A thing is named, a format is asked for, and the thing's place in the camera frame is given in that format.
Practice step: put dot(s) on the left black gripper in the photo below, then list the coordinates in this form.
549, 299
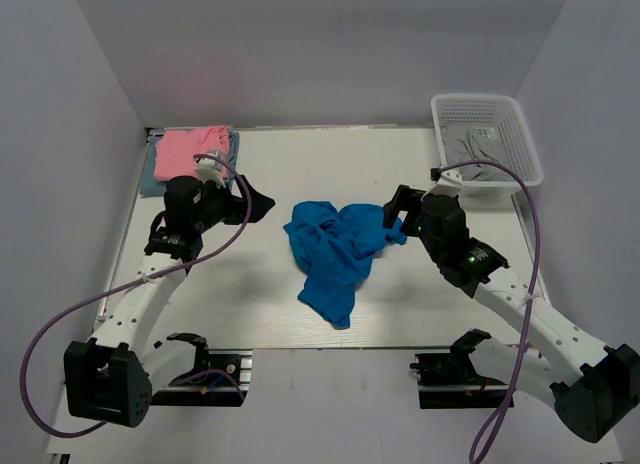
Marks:
236, 202

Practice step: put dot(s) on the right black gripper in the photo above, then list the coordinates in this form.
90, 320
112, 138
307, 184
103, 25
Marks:
407, 209

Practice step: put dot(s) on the blue t shirt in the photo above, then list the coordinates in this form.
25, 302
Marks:
335, 249

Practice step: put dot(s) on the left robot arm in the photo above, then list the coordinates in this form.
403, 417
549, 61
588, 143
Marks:
113, 376

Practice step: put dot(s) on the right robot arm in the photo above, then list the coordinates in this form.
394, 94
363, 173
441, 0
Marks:
590, 385

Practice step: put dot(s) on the grey t shirt in basket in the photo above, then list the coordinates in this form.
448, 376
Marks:
463, 144

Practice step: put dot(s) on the white plastic basket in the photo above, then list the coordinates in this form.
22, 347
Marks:
501, 117

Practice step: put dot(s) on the pink folded t shirt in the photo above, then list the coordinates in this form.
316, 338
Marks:
175, 151

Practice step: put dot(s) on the grey-blue folded t shirt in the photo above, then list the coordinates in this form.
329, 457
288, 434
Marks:
149, 187

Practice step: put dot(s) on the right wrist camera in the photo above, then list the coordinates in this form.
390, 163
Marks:
446, 183

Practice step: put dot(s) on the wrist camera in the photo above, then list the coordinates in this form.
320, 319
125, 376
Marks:
446, 183
210, 167

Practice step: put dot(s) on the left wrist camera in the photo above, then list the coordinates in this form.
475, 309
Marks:
210, 167

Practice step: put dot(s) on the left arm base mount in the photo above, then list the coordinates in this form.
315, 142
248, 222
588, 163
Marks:
210, 379

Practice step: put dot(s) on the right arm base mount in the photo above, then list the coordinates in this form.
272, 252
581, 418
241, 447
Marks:
447, 379

